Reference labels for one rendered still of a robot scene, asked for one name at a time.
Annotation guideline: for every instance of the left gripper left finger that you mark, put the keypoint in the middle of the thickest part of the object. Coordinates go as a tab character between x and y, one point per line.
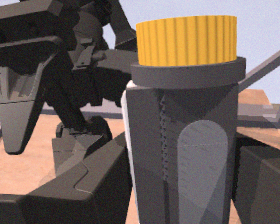
97	190

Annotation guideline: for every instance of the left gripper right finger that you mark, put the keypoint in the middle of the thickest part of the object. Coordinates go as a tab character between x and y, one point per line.
256	181

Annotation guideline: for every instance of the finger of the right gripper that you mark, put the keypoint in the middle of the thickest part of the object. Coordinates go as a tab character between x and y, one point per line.
68	151
28	69

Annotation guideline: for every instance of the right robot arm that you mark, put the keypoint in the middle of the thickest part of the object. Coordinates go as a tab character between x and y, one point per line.
111	67

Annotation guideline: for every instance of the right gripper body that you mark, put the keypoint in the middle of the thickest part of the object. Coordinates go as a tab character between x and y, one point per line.
21	18

